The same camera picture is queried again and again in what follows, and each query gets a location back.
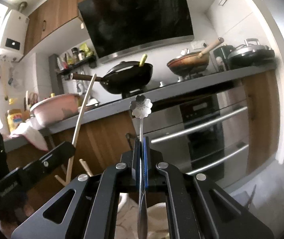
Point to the pink basin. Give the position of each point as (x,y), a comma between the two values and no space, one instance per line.
(55,109)

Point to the black wok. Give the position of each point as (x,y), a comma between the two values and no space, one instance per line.
(126,77)

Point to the spice shelf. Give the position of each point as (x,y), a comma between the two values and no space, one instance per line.
(73,59)

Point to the black range hood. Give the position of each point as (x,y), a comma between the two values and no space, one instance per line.
(119,27)

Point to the stainless steel oven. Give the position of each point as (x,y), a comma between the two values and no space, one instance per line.
(207,135)

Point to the brown frying pan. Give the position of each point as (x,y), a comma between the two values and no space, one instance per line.
(195,62)

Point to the silver flower spoon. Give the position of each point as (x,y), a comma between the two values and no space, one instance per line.
(141,109)

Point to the white water heater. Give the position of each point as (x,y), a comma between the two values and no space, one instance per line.
(14,29)

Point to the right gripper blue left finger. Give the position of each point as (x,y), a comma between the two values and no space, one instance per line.
(136,162)

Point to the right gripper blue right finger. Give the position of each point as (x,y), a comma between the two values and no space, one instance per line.
(145,160)

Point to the black lidded griddle pan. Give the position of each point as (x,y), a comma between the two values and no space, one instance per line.
(251,53)

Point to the dark green kettle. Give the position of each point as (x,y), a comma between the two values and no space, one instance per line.
(221,54)

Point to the white pink towel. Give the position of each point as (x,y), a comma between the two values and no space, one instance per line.
(32,135)

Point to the yellow bottle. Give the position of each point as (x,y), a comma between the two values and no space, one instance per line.
(14,118)

